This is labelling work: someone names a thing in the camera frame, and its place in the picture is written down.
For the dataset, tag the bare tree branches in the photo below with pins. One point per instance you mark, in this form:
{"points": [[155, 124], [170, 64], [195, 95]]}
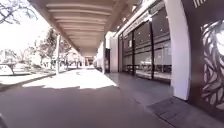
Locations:
{"points": [[13, 11]]}

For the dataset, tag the tree with dark trunk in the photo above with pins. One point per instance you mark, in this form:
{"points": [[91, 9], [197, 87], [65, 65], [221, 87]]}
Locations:
{"points": [[11, 66]]}

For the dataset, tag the pale side ground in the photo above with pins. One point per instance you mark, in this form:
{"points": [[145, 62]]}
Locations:
{"points": [[20, 78]]}

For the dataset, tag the grey paved walkway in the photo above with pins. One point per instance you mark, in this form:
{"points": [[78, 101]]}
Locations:
{"points": [[80, 106]]}

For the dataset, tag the pale canopy post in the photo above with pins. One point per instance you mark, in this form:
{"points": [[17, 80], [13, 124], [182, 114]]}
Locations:
{"points": [[57, 53]]}

